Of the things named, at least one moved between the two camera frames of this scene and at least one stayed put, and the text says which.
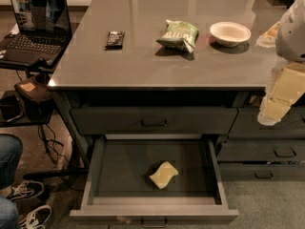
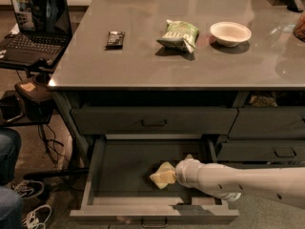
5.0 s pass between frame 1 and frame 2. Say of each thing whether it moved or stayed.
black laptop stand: stayed
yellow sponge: stayed
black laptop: stayed
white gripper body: moved
